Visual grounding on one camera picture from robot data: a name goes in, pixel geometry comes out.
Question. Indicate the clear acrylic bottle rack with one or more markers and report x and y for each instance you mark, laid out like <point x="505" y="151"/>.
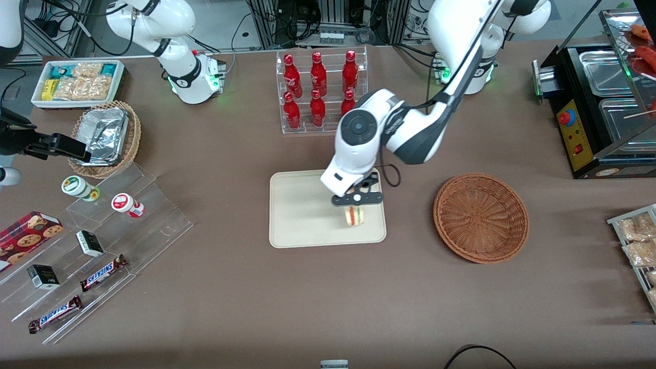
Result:
<point x="307" y="130"/>

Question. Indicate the green lid yogurt cup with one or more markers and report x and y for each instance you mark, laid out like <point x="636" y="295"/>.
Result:
<point x="77" y="186"/>

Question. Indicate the brown round wicker basket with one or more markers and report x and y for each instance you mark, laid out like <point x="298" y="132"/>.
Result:
<point x="482" y="218"/>

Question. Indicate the beige rectangular serving tray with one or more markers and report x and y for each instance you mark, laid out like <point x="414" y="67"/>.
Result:
<point x="297" y="215"/>

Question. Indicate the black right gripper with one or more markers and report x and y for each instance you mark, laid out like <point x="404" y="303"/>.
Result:
<point x="14" y="139"/>

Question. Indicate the red tartan cookie box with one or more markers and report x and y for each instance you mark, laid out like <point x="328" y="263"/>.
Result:
<point x="25" y="238"/>

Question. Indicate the steel food pan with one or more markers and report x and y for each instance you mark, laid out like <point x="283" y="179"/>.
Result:
<point x="605" y="72"/>
<point x="620" y="123"/>

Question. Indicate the red lid yogurt cup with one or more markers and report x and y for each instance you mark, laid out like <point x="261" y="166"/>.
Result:
<point x="124" y="203"/>

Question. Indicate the Snickers chocolate bar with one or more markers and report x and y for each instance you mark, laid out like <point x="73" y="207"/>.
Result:
<point x="55" y="314"/>
<point x="102" y="273"/>

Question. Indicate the white rectangular snack bin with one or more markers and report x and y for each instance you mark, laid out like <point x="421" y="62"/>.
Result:
<point x="119" y="77"/>

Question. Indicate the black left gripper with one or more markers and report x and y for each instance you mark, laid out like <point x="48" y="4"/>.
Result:
<point x="365" y="184"/>

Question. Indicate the yellow snack packet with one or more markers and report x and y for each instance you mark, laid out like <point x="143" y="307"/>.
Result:
<point x="48" y="89"/>

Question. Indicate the small black carton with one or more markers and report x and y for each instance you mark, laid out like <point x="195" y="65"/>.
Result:
<point x="43" y="277"/>
<point x="89" y="243"/>

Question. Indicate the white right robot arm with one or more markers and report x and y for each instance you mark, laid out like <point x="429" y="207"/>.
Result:
<point x="179" y="20"/>

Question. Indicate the white power strip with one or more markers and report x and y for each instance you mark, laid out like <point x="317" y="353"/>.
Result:
<point x="331" y="37"/>

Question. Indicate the clear bag of snacks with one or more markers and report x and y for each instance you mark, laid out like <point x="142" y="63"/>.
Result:
<point x="640" y="253"/>
<point x="638" y="228"/>

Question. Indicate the black hot food warmer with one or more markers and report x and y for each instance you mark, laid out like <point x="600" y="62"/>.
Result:
<point x="574" y="138"/>

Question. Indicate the grey device edge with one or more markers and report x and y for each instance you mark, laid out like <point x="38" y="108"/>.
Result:
<point x="334" y="364"/>

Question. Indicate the clear bag of crackers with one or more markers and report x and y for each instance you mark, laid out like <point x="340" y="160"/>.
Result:
<point x="88" y="69"/>
<point x="84" y="88"/>

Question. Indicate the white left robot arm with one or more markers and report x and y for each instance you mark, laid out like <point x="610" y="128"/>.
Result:
<point x="410" y="133"/>

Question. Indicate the red cola bottle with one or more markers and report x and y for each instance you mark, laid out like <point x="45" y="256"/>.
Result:
<point x="318" y="74"/>
<point x="292" y="115"/>
<point x="350" y="72"/>
<point x="318" y="113"/>
<point x="348" y="104"/>
<point x="292" y="77"/>

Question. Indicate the tan wicker basket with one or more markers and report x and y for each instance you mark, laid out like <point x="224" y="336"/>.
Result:
<point x="134" y="138"/>

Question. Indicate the aluminium equipment frame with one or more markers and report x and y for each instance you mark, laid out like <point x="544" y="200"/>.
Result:
<point x="266" y="20"/>

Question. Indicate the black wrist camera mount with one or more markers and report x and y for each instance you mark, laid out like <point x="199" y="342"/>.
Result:
<point x="368" y="182"/>

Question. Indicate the clear acrylic step display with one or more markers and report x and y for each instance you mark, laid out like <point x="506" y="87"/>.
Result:
<point x="154" y="225"/>

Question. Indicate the triangular sandwich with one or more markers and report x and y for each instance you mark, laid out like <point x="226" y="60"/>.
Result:
<point x="354" y="216"/>

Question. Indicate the aluminium foil container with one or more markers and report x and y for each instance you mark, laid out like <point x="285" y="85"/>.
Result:
<point x="105" y="136"/>

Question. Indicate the teal snack packet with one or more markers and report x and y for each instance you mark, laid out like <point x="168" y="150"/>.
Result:
<point x="108" y="69"/>
<point x="62" y="70"/>

